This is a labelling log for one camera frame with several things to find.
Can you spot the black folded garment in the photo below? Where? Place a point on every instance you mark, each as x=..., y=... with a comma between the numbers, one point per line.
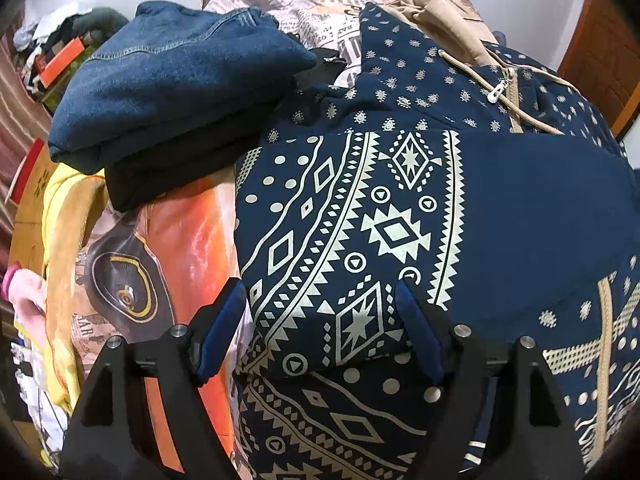
x=200, y=159

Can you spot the printed bed cover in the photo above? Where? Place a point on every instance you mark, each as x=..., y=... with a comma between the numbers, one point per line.
x=180, y=247

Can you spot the yellow cloth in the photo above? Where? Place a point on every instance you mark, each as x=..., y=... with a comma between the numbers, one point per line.
x=72, y=204

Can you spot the wooden door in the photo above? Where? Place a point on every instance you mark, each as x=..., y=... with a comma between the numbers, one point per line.
x=603, y=62

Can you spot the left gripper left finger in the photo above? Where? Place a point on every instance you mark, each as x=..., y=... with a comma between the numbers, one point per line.
x=182, y=360

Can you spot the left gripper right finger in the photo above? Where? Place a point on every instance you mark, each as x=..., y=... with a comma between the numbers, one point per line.
x=456, y=362

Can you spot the orange box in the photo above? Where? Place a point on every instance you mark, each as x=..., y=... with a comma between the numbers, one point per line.
x=61, y=61

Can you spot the folded blue denim jeans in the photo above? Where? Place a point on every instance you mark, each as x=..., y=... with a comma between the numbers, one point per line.
x=161, y=33

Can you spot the navy patterned hoodie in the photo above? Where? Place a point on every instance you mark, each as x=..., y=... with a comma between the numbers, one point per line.
x=500, y=192

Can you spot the striped curtain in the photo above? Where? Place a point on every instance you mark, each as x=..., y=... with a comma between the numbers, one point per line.
x=23, y=120

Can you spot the clutter pile of clothes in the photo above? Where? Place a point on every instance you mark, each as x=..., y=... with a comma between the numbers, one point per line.
x=39, y=40

